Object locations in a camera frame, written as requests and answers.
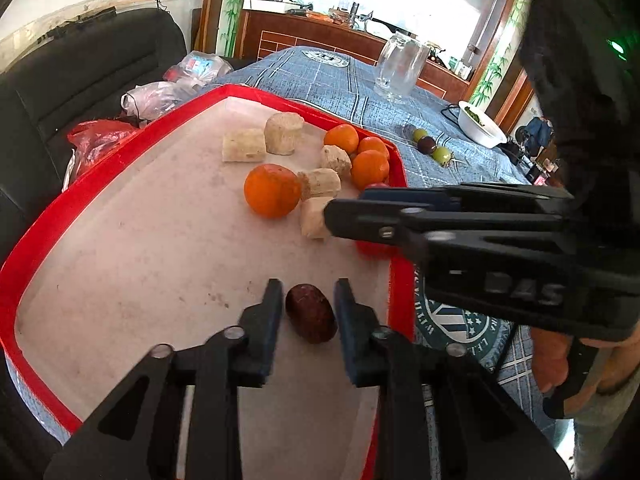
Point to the green grape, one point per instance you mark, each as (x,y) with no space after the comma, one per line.
(441,155)
(419,135)

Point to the clear glass mug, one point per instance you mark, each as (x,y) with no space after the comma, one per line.
(400,67)

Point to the clear bag with packets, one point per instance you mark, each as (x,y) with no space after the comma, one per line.
(200,67)

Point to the black sofa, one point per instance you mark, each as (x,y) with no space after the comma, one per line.
(75,70)

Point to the large red tomato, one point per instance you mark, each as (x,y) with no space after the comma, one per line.
(372,249)

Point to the green vegetable leaves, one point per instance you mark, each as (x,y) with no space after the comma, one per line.
(472,116)

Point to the peeled banana piece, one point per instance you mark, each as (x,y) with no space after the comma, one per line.
(314,217)
(320,182)
(336,160)
(283,132)
(243,145)

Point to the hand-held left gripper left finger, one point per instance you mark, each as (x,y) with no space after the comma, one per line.
(267,355)

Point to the small orange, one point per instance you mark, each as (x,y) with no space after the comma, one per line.
(341,140)
(375,145)

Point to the red plastic bag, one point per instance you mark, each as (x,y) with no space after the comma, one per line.
(100,135)

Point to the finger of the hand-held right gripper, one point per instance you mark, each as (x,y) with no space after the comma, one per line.
(360,220)
(440,199)

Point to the purple grape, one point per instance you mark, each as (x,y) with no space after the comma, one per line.
(426,145)

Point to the person's right hand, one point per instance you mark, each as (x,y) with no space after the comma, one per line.
(550,360)

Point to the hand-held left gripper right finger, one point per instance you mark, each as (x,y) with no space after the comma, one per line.
(350,355)

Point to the wooden partition counter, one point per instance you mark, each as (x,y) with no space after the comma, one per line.
(280,30)

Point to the dark red date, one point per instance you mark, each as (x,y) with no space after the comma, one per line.
(311,312)

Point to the person's grey clothing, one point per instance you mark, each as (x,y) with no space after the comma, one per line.
(600,440)

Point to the red tray with white inside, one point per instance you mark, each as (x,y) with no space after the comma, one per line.
(150,260)

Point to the white bowl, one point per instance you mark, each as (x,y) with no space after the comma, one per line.
(482,135)

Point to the white flat box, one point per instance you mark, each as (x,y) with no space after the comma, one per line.
(270,5)

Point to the clear plastic bag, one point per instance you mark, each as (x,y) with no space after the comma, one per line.
(150,97)

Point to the large orange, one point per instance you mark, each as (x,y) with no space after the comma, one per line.
(272,190)
(370,170)

